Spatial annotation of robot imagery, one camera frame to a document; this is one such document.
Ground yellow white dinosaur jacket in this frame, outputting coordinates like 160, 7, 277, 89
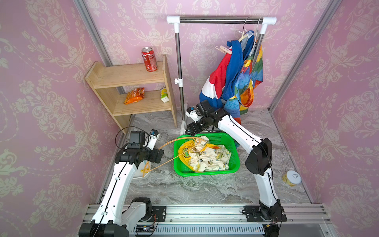
178, 136, 232, 172

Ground blue red white jacket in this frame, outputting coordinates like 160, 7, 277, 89
199, 40, 243, 109

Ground pink clothespin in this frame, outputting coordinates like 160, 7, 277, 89
215, 45, 233, 55

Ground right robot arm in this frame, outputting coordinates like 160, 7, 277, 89
186, 100, 287, 223

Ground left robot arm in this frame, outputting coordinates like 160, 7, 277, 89
79, 129, 164, 237

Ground white plastic bin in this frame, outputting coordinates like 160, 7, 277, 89
132, 161, 151, 181

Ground green plastic basket tray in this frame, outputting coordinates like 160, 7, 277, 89
174, 133, 240, 177

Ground green white drink carton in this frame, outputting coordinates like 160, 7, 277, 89
160, 87, 169, 103

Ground orange snack bag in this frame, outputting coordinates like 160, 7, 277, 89
124, 87, 145, 105

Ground rainbow striped jacket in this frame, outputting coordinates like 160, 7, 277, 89
224, 31, 263, 123

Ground red soda can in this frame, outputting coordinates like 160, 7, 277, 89
141, 47, 158, 72

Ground wooden two-tier shelf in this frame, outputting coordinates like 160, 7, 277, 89
85, 55, 178, 129

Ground white clothespin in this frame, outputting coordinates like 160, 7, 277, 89
238, 31, 248, 42

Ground steel clothes rack white joints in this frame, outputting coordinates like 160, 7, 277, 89
166, 15, 277, 135

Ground yellow white round container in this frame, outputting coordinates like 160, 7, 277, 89
282, 170, 302, 187

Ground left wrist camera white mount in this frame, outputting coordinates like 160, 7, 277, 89
147, 129, 159, 150

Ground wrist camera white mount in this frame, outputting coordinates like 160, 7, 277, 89
147, 129, 159, 150
186, 107, 203, 122

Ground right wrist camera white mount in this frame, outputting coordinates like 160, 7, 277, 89
186, 107, 203, 122

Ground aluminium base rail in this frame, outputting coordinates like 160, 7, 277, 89
79, 199, 337, 237

